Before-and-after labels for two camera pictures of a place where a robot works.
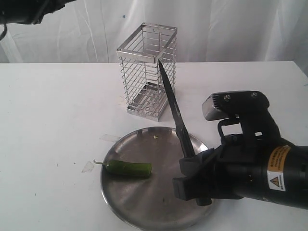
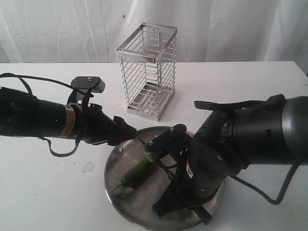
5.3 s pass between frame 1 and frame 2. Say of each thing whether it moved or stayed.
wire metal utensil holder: stayed
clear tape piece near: stayed
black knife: moved
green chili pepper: moved
